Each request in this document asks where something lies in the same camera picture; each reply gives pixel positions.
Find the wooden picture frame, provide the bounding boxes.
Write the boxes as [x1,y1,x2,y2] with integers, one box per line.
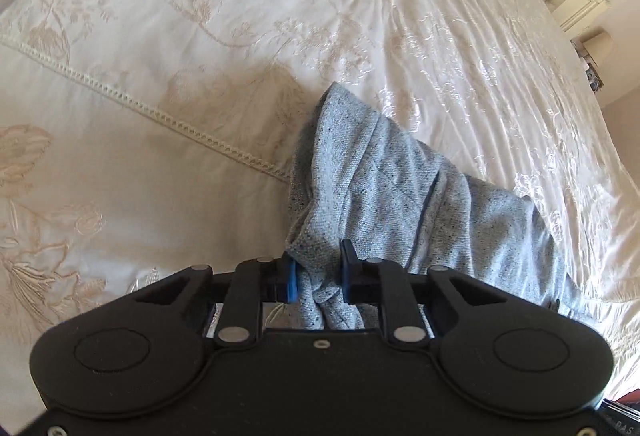
[585,64,603,93]

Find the grey speckled pants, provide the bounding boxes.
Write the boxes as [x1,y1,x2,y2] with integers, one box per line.
[285,84,591,330]

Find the cream embroidered bedspread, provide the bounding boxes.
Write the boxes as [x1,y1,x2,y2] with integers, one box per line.
[1,0,639,432]

